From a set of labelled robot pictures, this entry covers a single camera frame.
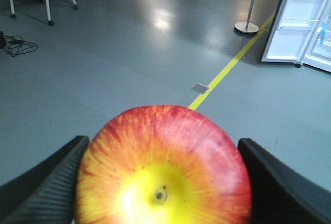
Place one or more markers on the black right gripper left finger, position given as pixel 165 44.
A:
pixel 45 193

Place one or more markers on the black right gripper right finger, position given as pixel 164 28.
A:
pixel 280 194

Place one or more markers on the silver sign stand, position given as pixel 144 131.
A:
pixel 246 27

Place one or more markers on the metal floor plate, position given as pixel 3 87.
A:
pixel 199 88

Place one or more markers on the white fridge door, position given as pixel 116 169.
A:
pixel 294 23

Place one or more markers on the red yellow apple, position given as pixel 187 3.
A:
pixel 162 164

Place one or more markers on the grey refrigerator body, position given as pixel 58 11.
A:
pixel 317 53

